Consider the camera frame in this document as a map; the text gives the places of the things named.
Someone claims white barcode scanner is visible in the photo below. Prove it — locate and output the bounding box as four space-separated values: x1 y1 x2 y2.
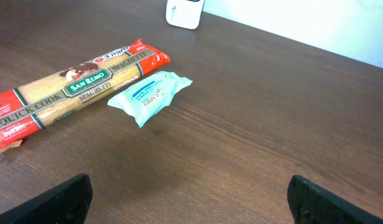
166 0 205 30

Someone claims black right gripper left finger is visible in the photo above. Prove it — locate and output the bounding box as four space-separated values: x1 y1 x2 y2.
0 173 93 224

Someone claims red spaghetti packet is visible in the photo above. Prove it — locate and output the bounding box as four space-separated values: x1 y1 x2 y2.
0 39 170 153

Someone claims mint green wet wipes pack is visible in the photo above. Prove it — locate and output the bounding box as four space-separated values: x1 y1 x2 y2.
107 71 192 128

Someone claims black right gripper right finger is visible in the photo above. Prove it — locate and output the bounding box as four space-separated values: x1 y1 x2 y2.
287 175 383 224

